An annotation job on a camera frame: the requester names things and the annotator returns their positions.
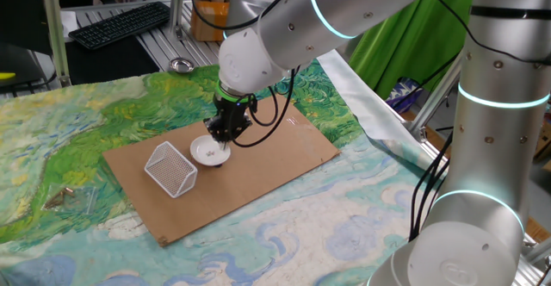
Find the small white bowl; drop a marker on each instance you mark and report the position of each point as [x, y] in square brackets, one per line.
[204, 152]

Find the painted landscape tablecloth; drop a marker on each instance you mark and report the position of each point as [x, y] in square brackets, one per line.
[86, 118]

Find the clear bag with brass screws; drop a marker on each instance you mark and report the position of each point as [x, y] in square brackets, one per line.
[60, 197]

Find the green cloth backdrop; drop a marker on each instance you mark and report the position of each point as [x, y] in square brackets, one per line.
[409, 49]

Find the diagonal aluminium frame strut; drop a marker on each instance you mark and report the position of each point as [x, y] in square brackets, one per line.
[435, 101]

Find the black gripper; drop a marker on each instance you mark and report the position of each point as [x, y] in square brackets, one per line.
[234, 111]

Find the black monitor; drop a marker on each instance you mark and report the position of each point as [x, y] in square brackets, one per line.
[21, 14]

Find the black computer keyboard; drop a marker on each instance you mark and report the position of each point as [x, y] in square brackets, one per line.
[120, 24]

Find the brown cardboard sheet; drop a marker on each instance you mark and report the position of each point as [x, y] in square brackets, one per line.
[267, 169]

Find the orange cardboard box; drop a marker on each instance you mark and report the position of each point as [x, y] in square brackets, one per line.
[208, 25]

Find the white paper sheet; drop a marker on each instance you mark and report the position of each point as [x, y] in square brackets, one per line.
[65, 19]

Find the blue white patterned bag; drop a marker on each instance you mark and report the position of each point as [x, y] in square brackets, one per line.
[402, 94]

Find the aluminium frame post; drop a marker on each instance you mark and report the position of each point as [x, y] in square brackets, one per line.
[53, 27]
[176, 6]

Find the small round metal dish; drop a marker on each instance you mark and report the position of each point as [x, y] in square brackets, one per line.
[181, 65]

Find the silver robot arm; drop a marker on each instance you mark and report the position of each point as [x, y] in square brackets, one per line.
[344, 10]

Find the black desk mat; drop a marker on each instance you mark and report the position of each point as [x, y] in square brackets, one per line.
[107, 64]

